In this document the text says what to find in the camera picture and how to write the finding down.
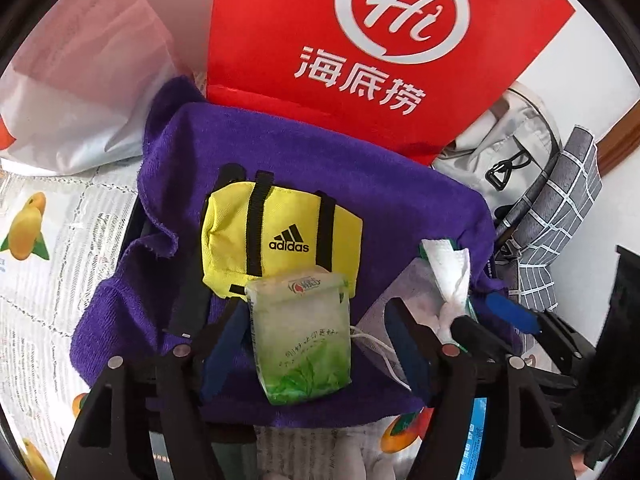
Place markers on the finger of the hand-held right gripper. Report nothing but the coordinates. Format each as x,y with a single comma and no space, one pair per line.
475,332
515,316

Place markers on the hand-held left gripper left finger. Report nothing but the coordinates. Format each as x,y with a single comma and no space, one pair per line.
222,360

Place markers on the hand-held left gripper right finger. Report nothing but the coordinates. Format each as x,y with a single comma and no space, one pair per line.
410,355

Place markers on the leaf-print clear tissue pack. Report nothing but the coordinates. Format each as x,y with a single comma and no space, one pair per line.
300,335

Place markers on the small yellow bag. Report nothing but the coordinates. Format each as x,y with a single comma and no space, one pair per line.
225,220

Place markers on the white face mask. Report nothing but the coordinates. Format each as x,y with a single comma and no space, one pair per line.
415,290

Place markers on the blue wet wipes pack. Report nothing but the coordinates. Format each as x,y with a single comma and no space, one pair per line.
477,425

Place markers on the green tissue packet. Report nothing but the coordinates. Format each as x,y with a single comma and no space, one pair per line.
446,243

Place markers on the purple towel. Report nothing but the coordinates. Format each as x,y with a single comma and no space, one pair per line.
350,185

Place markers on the grey fabric bag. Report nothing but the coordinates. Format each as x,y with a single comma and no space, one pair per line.
505,130

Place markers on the fruit-printed bed sheet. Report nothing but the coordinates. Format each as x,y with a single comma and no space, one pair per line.
50,285

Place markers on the white plastic bag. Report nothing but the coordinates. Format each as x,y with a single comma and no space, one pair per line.
75,85

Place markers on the red paper bag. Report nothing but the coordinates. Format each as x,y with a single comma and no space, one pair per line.
280,35

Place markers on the wooden door frame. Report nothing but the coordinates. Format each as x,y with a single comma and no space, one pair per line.
622,145

